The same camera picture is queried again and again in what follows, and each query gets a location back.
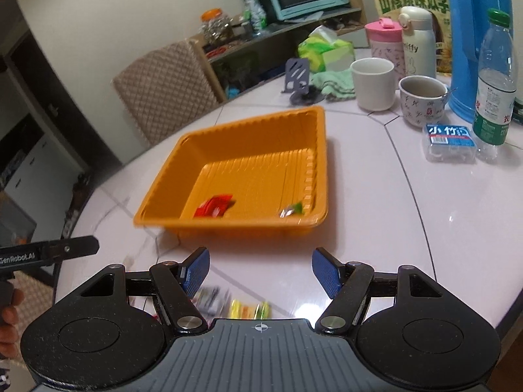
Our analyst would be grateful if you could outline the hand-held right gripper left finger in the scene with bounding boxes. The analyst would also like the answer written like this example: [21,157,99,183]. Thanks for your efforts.
[53,247,211,333]

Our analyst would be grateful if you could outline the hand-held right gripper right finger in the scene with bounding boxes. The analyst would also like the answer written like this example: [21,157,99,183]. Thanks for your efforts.
[312,248,465,334]

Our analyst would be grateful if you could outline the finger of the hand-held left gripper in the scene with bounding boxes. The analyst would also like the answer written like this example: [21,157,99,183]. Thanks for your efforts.
[43,235,101,261]

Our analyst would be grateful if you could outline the clear snack packet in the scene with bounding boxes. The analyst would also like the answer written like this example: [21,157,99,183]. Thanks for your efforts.
[194,286,230,316]

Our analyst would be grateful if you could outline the red candy packet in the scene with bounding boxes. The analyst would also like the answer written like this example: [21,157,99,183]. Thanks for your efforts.
[194,194,236,218]

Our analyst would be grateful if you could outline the small green candy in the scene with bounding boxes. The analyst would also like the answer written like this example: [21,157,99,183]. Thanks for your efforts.
[279,202,305,218]

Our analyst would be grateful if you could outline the orange plastic tray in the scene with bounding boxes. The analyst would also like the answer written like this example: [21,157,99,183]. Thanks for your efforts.
[133,105,329,238]

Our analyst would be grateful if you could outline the person's left hand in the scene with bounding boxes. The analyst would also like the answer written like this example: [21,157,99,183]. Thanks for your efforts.
[0,287,25,362]

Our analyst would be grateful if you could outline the beige quilted chair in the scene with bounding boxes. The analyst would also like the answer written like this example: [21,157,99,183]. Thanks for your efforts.
[11,271,55,324]
[112,40,220,146]

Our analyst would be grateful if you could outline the yellow green candy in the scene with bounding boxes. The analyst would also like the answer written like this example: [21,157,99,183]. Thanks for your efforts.
[229,300,271,320]

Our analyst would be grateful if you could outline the white cabinet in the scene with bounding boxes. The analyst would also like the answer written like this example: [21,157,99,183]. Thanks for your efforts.
[0,114,90,201]

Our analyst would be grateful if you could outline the clear box blue label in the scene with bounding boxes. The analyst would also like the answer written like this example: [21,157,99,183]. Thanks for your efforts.
[422,123,478,164]

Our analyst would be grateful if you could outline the green towel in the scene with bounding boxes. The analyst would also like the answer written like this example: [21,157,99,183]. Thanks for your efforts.
[311,69,357,101]

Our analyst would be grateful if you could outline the patterned white cup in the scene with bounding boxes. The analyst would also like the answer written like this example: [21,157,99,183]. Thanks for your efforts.
[398,75,451,127]

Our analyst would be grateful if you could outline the grey phone stand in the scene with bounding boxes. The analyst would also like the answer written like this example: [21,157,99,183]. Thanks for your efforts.
[283,57,322,105]

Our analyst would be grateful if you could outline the green tissue pack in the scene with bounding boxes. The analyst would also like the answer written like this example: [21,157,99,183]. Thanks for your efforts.
[297,25,354,74]

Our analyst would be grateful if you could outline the wooden shelf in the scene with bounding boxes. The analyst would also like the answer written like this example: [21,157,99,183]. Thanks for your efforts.
[188,0,367,104]

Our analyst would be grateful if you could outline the pink bottle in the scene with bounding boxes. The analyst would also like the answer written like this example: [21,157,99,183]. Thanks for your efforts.
[364,18,405,81]

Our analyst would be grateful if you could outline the clear water bottle green cap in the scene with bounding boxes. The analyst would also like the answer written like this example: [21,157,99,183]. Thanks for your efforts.
[473,8,516,162]

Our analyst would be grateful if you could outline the white thermos bottle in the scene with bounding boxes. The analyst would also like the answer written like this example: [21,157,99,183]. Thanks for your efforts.
[398,6,437,81]

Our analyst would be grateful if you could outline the glass jar orange lid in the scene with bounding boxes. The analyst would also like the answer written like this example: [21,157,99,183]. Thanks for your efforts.
[199,8,232,44]

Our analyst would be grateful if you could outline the green snack bag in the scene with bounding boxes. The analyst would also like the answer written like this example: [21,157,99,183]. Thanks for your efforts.
[240,0,267,34]

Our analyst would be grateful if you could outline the blue kettle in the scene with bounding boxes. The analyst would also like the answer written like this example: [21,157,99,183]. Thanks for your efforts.
[443,0,516,124]

